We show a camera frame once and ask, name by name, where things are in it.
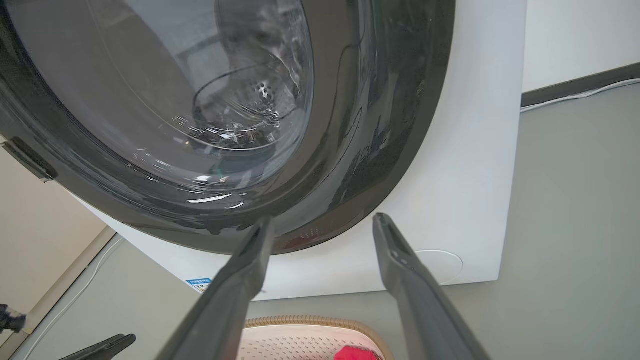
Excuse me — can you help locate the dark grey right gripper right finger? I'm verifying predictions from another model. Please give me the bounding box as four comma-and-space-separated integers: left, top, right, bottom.
373, 212, 492, 360

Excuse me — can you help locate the dark grey pointed right gripper left finger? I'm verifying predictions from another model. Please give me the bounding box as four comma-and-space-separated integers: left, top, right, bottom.
59, 333, 137, 360

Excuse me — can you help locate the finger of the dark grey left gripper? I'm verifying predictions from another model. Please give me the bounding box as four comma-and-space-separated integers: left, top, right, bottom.
156, 216, 275, 360

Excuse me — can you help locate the beige woven laundry basket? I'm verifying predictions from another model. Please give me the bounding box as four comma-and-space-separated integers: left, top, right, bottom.
238, 315, 395, 360

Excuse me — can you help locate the red garment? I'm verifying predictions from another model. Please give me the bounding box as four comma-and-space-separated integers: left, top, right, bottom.
334, 345, 382, 360

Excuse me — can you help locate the white washing machine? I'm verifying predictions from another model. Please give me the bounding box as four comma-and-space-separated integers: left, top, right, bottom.
75, 0, 528, 301

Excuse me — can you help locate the dark round washing machine door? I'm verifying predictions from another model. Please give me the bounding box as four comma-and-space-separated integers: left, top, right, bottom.
0, 0, 457, 256

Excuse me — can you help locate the black cable plug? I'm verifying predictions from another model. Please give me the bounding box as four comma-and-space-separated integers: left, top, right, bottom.
0, 304, 27, 334

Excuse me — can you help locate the white floor cable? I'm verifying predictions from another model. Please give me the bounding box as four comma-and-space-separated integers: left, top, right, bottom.
520, 78, 640, 113

